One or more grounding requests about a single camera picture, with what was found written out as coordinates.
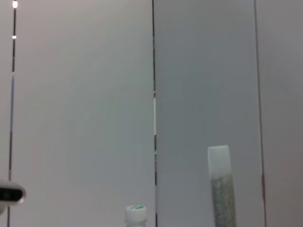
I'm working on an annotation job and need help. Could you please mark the clear green-label water bottle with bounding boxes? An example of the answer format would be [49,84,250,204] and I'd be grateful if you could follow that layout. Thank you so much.
[124,205,148,227]

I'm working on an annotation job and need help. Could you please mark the grey pen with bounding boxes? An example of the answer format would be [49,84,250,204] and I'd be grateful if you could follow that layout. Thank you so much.
[207,145,238,227]

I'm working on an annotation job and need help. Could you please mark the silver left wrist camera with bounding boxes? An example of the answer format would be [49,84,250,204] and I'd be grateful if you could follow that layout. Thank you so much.
[0,181,27,213]

